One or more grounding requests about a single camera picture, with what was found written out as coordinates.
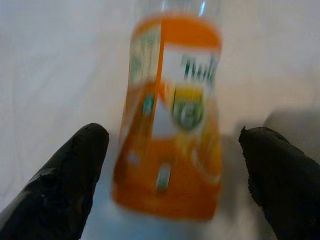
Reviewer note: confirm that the orange label plastic bottle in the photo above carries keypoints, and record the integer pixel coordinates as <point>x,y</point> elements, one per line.
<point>150,162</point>

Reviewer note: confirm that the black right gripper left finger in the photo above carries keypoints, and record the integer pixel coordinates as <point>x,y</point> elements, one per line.
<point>55,195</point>

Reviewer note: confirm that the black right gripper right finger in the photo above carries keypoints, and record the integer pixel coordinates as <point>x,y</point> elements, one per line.
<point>287,190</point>

